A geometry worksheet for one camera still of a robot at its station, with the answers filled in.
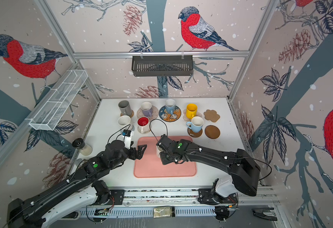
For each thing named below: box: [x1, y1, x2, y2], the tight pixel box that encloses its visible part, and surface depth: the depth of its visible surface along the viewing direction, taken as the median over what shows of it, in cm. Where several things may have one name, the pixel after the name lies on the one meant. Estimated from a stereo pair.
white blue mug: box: [186, 115, 205, 133], surface depth 96 cm
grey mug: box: [117, 100, 132, 116], surface depth 105 cm
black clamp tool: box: [251, 207, 278, 221], surface depth 69 cm
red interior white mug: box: [137, 115, 150, 134], surface depth 97 cm
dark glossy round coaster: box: [187, 127, 204, 138], surface depth 100 cm
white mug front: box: [117, 114, 133, 131], surface depth 100 cm
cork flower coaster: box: [203, 109, 221, 123], surface depth 112 cm
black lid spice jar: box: [71, 137, 93, 156], surface depth 85 cm
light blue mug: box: [165, 98, 177, 115], surface depth 106 cm
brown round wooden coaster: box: [204, 124, 221, 140], surface depth 102 cm
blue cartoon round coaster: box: [158, 105, 182, 123], surface depth 112 cm
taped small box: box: [153, 206, 176, 219], surface depth 67 cm
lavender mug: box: [140, 101, 153, 117], surface depth 110 cm
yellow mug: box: [186, 103, 198, 120], surface depth 106 cm
